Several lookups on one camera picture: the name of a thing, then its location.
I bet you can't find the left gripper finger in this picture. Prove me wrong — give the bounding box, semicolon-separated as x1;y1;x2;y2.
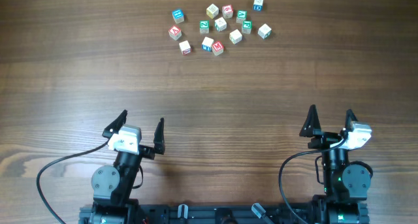
153;118;165;155
102;110;128;138

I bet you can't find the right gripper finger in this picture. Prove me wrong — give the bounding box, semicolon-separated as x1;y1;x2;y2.
299;104;322;138
344;109;358;131

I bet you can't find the red M wooden block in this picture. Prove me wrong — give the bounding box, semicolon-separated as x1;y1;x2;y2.
212;41;224;56

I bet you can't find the plain block yellow side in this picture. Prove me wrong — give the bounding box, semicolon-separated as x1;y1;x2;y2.
229;29;242;44

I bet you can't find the green Z wooden block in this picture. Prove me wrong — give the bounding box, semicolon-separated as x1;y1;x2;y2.
199;20;210;34

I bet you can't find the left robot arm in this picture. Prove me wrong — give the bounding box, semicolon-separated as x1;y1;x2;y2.
78;110;165;224

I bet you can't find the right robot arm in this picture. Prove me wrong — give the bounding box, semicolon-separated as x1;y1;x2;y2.
299;104;373;223

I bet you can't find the plain block red side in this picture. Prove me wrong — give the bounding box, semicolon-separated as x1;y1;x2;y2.
179;40;191;55

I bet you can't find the plain block blue side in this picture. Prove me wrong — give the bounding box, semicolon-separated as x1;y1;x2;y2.
202;37;214;52

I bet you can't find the plain block far right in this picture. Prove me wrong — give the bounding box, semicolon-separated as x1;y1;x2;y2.
257;24;272;39

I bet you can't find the red A wooden block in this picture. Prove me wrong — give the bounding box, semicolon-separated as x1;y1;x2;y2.
169;25;182;40

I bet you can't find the green F wooden block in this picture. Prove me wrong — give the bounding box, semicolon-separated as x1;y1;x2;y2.
242;20;252;34

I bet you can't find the blue-top wooden block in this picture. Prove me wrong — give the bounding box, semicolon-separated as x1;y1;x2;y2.
172;9;185;24

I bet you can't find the green V wooden block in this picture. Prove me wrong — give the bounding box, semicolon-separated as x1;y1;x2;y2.
236;10;248;24

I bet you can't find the block blue C side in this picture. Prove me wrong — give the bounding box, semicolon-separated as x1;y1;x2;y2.
253;0;264;11

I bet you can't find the yellow-top wooden block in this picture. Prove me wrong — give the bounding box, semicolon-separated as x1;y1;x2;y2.
206;4;219;19

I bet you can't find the red 9 wooden block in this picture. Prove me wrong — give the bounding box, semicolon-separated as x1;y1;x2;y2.
222;5;234;19

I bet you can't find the right camera cable black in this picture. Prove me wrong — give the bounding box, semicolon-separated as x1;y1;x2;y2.
278;137;347;224

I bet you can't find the camera cable black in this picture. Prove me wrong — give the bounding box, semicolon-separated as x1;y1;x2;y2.
278;137;347;224
36;139;110;224

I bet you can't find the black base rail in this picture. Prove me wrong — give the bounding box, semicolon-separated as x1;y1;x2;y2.
78;202;370;224

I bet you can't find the left camera cable black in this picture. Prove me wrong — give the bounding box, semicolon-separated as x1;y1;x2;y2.
36;139;110;224

